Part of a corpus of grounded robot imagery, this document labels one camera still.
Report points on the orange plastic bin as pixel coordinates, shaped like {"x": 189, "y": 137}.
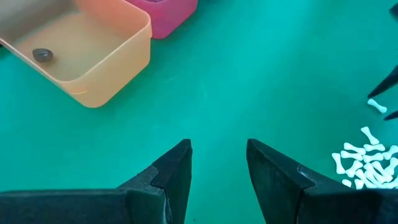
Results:
{"x": 109, "y": 62}

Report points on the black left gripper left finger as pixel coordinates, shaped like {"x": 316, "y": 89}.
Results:
{"x": 77, "y": 207}

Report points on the pink plastic bin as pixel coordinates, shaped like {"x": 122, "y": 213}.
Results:
{"x": 168, "y": 15}

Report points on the dark translucent plastic skull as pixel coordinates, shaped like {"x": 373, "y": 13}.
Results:
{"x": 43, "y": 55}

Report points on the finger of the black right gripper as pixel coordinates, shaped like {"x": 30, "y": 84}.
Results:
{"x": 388, "y": 84}
{"x": 393, "y": 116}

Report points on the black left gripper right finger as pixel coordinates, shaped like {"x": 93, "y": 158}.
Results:
{"x": 295, "y": 196}

